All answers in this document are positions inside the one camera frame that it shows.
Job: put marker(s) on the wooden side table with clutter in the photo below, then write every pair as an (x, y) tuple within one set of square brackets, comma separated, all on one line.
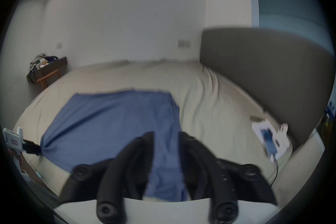
[(46, 69)]

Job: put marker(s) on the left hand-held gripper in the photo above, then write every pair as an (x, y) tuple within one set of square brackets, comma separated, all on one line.
[(11, 140)]

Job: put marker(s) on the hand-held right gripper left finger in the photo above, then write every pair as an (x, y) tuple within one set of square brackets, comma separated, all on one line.
[(115, 173)]

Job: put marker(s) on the white paper card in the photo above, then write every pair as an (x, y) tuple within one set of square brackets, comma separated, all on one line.
[(273, 136)]

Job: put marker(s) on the blue phone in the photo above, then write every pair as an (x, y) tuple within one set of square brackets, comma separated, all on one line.
[(268, 140)]

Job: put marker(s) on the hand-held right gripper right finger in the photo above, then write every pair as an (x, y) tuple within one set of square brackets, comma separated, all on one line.
[(220, 178)]

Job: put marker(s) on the blue shirt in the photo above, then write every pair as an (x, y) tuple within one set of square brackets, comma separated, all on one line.
[(112, 125)]

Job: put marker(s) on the bed with beige sheet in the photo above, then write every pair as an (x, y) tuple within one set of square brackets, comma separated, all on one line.
[(210, 102)]

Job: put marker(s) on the grey padded headboard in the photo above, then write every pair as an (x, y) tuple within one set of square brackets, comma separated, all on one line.
[(265, 76)]

